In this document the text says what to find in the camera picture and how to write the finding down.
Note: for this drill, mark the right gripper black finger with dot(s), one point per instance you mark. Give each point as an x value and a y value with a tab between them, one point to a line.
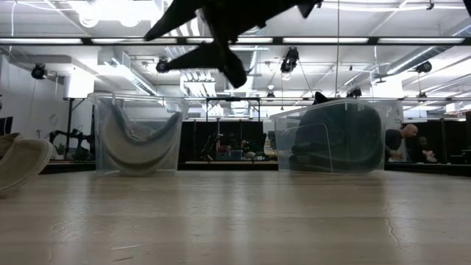
176	18
228	62

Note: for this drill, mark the clear plastic bin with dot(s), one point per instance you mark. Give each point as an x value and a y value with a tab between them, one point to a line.
287	129
99	129

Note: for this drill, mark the person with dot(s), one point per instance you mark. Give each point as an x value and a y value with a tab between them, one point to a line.
427	151
395	141

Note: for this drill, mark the black background robot arm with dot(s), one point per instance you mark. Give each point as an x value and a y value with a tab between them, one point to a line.
73	141

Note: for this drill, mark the dark blue cap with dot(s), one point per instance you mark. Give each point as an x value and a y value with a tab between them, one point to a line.
346	140

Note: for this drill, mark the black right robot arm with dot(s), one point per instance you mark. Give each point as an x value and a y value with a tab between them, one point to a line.
469	5

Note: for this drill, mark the black ceiling spotlight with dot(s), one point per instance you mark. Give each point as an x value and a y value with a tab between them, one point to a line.
290	60
38	71
424	67
161	66
355	92

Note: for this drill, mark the black overhead frame beam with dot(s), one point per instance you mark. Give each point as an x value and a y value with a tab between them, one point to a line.
86	41

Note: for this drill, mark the blue storage box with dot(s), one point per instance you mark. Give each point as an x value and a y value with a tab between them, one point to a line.
230	154

